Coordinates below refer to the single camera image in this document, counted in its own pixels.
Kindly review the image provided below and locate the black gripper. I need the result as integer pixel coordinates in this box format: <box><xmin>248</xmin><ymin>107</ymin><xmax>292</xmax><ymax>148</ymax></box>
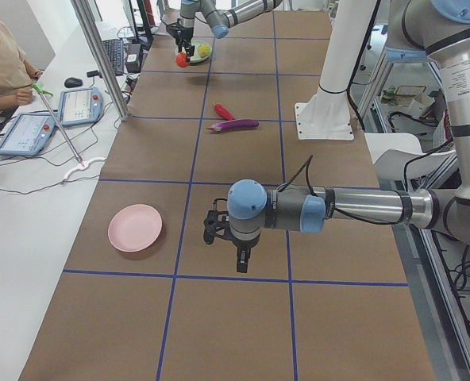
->
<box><xmin>232</xmin><ymin>232</ymin><xmax>260</xmax><ymax>273</ymax></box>
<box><xmin>179</xmin><ymin>26</ymin><xmax>194</xmax><ymax>58</ymax></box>

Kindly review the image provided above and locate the yellow pink peach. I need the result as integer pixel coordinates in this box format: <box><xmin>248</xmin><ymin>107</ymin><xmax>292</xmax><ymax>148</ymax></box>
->
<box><xmin>196</xmin><ymin>43</ymin><xmax>211</xmax><ymax>58</ymax></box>

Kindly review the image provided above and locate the red chili pepper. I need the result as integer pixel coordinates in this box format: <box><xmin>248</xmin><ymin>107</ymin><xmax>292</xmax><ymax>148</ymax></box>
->
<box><xmin>213</xmin><ymin>103</ymin><xmax>235</xmax><ymax>121</ymax></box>

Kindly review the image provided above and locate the purple eggplant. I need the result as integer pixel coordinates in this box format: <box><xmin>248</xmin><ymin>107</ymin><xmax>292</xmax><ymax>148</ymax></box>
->
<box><xmin>207</xmin><ymin>119</ymin><xmax>260</xmax><ymax>133</ymax></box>

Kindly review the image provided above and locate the green plate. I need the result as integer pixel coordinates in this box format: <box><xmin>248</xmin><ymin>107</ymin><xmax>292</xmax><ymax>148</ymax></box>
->
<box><xmin>175</xmin><ymin>40</ymin><xmax>211</xmax><ymax>64</ymax></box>

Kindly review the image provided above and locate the black keyboard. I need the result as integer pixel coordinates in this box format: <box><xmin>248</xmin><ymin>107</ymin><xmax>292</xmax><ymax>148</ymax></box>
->
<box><xmin>102</xmin><ymin>38</ymin><xmax>125</xmax><ymax>76</ymax></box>

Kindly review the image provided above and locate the pink plate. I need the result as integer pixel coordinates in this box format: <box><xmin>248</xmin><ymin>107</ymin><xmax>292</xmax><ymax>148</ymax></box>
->
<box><xmin>107</xmin><ymin>204</ymin><xmax>163</xmax><ymax>252</ymax></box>

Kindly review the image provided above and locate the far blue teach pendant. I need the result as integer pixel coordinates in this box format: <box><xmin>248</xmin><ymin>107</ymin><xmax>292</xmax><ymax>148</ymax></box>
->
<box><xmin>58</xmin><ymin>87</ymin><xmax>103</xmax><ymax>127</ymax></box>

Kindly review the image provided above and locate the blue teach pendant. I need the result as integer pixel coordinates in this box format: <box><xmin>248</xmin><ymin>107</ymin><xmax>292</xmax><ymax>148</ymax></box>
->
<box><xmin>58</xmin><ymin>87</ymin><xmax>103</xmax><ymax>127</ymax></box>
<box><xmin>0</xmin><ymin>113</ymin><xmax>56</xmax><ymax>156</ymax></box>

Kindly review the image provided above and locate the black computer mouse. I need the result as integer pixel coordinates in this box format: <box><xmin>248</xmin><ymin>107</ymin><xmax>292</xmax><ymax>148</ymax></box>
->
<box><xmin>64</xmin><ymin>77</ymin><xmax>83</xmax><ymax>88</ymax></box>

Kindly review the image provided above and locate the reacher grabber stick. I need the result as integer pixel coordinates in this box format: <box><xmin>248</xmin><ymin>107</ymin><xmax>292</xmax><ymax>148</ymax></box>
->
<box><xmin>31</xmin><ymin>83</ymin><xmax>106</xmax><ymax>183</ymax></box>

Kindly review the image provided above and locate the near blue teach pendant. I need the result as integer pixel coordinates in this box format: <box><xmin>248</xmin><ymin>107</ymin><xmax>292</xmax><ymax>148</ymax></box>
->
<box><xmin>0</xmin><ymin>113</ymin><xmax>56</xmax><ymax>156</ymax></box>

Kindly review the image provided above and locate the white chair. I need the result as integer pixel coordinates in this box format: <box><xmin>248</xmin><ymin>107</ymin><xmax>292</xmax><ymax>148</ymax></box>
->
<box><xmin>364</xmin><ymin>133</ymin><xmax>456</xmax><ymax>185</ymax></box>

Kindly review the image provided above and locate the seated person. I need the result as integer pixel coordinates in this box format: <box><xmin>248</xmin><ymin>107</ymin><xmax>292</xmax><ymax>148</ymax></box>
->
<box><xmin>0</xmin><ymin>20</ymin><xmax>43</xmax><ymax>116</ymax></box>

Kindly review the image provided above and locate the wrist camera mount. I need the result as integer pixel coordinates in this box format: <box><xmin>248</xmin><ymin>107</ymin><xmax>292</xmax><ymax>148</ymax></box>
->
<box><xmin>166</xmin><ymin>22</ymin><xmax>182</xmax><ymax>51</ymax></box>
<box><xmin>203</xmin><ymin>198</ymin><xmax>233</xmax><ymax>244</ymax></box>

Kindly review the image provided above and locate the aluminium frame post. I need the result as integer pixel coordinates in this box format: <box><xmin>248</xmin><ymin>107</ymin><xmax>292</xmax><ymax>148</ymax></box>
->
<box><xmin>71</xmin><ymin>0</ymin><xmax>129</xmax><ymax>121</ymax></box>

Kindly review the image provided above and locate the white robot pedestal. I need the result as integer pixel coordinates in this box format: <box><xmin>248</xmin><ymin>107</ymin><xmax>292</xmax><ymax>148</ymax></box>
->
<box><xmin>295</xmin><ymin>0</ymin><xmax>379</xmax><ymax>140</ymax></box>

